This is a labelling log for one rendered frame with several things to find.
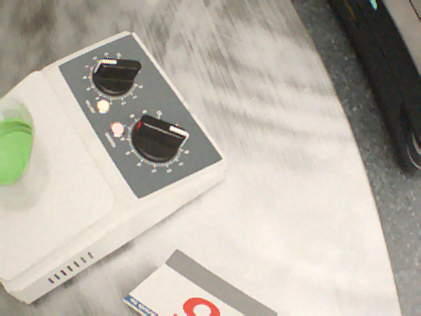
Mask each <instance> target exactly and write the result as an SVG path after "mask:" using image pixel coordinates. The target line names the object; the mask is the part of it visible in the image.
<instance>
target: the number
mask: <svg viewBox="0 0 421 316"><path fill-rule="evenodd" d="M133 297H134V298H135V299H137V300H139V301H140V302H141V303H142V304H144V305H146V306H147V307H148V308H150V309H151V310H153V311H155V312H156V313H157V314H160V315H161V316H235V315H234V314H232V313H231V312H228V311H227V310H225V309H224V308H221V306H218V305H217V304H215V303H214V302H212V301H211V300H209V299H208V298H206V297H205V296H204V295H202V294H200V293H198V292H196V291H195V290H194V289H192V288H190V287H189V286H188V285H187V284H184V283H183V282H181V281H180V280H178V279H177V278H176V277H174V276H173V275H170V274H169V273H168V272H167V271H166V270H164V269H163V270H162V271H161V272H160V273H159V274H158V275H156V276H155V277H154V278H153V279H152V280H151V281H149V282H147V284H146V285H144V286H143V288H141V289H140V290H139V291H138V292H136V293H135V294H134V295H133Z"/></svg>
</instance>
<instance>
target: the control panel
mask: <svg viewBox="0 0 421 316"><path fill-rule="evenodd" d="M104 57H107V58H111V57H112V58H115V59H118V58H120V59H125V60H126V59H130V60H133V61H134V60H138V61H139V62H140V63H141V64H142V68H141V70H140V72H139V73H138V74H137V75H136V77H135V79H134V83H133V86H132V88H131V89H130V90H129V91H128V92H127V93H125V94H123V95H121V96H111V95H106V94H104V93H103V92H101V91H99V90H98V89H97V88H96V85H95V84H94V83H93V82H94V80H93V77H92V75H93V72H94V70H95V68H96V66H97V65H98V63H99V61H100V60H102V59H103V58H104ZM57 67H58V69H59V70H60V72H61V74H62V76H63V78H64V79H65V81H66V83H67V85H68V86H69V88H70V91H71V92H72V95H74V96H73V97H74V98H75V99H76V101H77V102H78V104H79V105H80V108H82V111H83V113H84V114H85V116H86V119H87V120H88V121H89V124H90V126H92V129H93V131H94V132H95V134H96V135H97V137H98V138H99V140H100V142H102V145H103V147H104V148H105V150H106V151H107V153H108V154H109V156H110V157H111V159H112V162H113V163H114V165H116V167H117V170H118V171H119V173H120V174H121V176H122V177H123V179H124V180H125V182H126V183H127V184H128V185H129V187H130V188H131V190H132V191H133V193H134V194H135V196H136V197H137V199H140V198H144V197H146V196H148V195H150V194H152V193H154V192H157V191H159V190H162V189H164V188H165V187H167V186H168V185H170V184H172V183H174V182H177V181H180V180H182V179H184V178H186V177H190V176H191V175H193V174H195V173H197V172H199V171H201V170H203V169H205V168H207V167H209V166H212V165H214V164H217V163H219V162H220V161H221V160H223V157H222V156H221V154H220V153H219V151H218V150H217V149H216V148H215V147H214V145H213V144H212V143H211V141H210V140H209V138H208V137H207V136H206V135H205V134H204V132H203V131H202V129H201V128H200V127H199V125H198V124H197V123H196V121H195V118H194V117H193V115H192V114H191V113H190V112H189V111H188V109H187V108H186V107H185V105H184V104H183V102H182V101H181V100H180V99H179V96H178V95H177V93H176V92H175V91H174V90H173V89H172V87H171V86H170V85H169V84H168V83H167V81H166V80H165V78H163V75H162V73H161V72H159V70H158V69H157V67H156V66H155V64H154V63H152V60H151V59H150V58H149V57H148V55H147V53H145V51H144V49H143V48H142V47H141V46H140V44H139V43H138V42H137V40H136V39H135V37H134V36H133V35H132V34H130V35H126V36H124V37H121V38H119V39H115V40H113V41H111V42H108V43H106V44H103V45H102V46H99V47H97V48H94V49H93V50H90V51H88V52H86V53H83V54H81V55H78V56H76V57H75V58H73V59H71V60H69V61H68V62H65V63H63V64H61V65H59V66H57ZM100 101H106V102H107V103H108V105H109V108H108V110H106V111H102V110H100V108H99V107H98V103H99V102H100ZM145 114H147V115H150V116H153V117H155V118H156V119H160V120H165V121H168V122H169V123H172V124H174V125H177V126H179V127H181V128H183V129H185V130H186V131H187V133H188V135H189V137H188V139H186V141H185V142H184V143H183V145H182V146H181V147H179V150H178V152H177V154H176V155H175V156H174V157H173V158H172V159H171V160H169V161H167V162H164V163H154V162H151V161H150V160H147V159H146V158H144V157H143V156H141V155H140V154H139V152H138V151H137V150H136V149H135V148H134V146H133V142H132V137H133V128H134V126H135V125H136V124H137V123H138V121H139V119H140V118H141V117H142V116H143V115H145ZM115 124H121V125H122V127H123V132H122V134H115V133H114V131H113V128H112V127H113V126H114V125H115Z"/></svg>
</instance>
